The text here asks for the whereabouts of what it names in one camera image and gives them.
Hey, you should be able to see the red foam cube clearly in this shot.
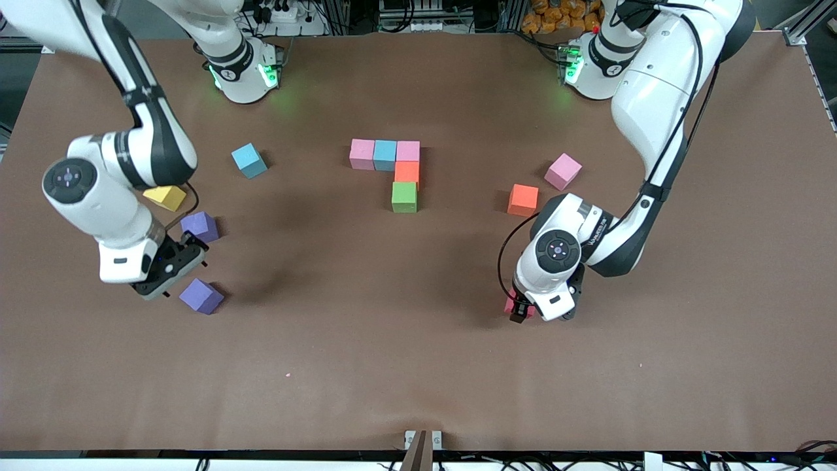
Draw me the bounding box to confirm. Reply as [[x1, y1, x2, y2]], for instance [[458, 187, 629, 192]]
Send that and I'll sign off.
[[504, 291, 536, 321]]

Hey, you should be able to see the green foam cube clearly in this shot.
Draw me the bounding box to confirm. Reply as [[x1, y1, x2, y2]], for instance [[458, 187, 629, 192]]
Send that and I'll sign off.
[[391, 181, 419, 214]]

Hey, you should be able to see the light blue foam cube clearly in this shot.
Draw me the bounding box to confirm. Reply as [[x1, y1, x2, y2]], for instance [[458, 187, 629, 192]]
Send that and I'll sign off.
[[373, 139, 398, 172], [231, 143, 268, 179]]

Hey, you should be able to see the purple foam cube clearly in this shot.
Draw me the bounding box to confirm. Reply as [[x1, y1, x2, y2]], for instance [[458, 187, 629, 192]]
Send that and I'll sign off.
[[180, 211, 220, 245], [179, 278, 225, 316]]

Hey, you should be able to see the yellow foam cube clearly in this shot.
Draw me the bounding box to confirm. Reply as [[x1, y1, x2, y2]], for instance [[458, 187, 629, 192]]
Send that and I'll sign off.
[[143, 185, 188, 213]]

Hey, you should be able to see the brown table cover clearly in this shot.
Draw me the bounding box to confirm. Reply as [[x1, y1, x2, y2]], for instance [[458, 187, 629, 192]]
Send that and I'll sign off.
[[0, 31, 837, 453]]

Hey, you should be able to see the white power strip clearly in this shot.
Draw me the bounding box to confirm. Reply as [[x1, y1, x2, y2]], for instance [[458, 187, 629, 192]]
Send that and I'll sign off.
[[252, 0, 328, 37], [381, 18, 445, 33]]

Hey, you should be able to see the pile of orange balls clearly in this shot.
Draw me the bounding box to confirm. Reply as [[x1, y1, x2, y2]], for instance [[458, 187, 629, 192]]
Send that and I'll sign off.
[[521, 0, 604, 35]]

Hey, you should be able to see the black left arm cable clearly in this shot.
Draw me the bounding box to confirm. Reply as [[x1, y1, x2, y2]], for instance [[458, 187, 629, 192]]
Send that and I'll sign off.
[[497, 0, 723, 298]]

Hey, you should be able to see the metal bracket with brown bar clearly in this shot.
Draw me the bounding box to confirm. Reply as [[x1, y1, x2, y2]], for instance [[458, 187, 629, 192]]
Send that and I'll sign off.
[[400, 429, 444, 471]]

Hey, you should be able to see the white table edge rail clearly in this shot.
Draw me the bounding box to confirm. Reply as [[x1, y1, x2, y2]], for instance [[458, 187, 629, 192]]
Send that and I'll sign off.
[[0, 457, 837, 471]]

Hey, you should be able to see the aluminium frame post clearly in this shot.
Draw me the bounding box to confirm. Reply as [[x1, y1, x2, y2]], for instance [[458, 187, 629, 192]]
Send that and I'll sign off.
[[497, 0, 524, 32], [327, 0, 350, 35]]

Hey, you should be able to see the white table side rail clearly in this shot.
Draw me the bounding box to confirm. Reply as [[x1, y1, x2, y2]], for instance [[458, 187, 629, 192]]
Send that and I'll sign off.
[[801, 43, 837, 138]]

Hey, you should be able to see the aluminium frame beam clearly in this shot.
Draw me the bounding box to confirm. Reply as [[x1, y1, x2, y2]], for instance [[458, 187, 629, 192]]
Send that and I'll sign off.
[[781, 0, 837, 46]]

